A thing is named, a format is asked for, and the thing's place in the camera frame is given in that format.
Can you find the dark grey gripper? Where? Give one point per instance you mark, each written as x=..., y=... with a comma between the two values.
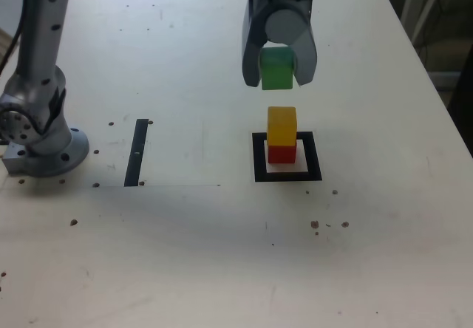
x=281, y=2

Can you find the green cube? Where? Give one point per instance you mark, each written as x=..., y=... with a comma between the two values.
x=276, y=71

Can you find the yellow cube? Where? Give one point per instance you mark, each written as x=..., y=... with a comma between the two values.
x=281, y=126

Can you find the red cube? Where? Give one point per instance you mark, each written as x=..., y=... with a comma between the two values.
x=281, y=154

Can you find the black tape square outline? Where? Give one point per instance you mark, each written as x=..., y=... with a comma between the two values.
x=258, y=165

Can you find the white shelf board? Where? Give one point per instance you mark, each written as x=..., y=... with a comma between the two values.
x=445, y=80

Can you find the black tape strip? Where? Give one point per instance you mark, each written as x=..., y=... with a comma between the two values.
x=135, y=165

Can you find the white metal frame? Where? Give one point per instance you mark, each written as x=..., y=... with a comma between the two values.
x=412, y=6

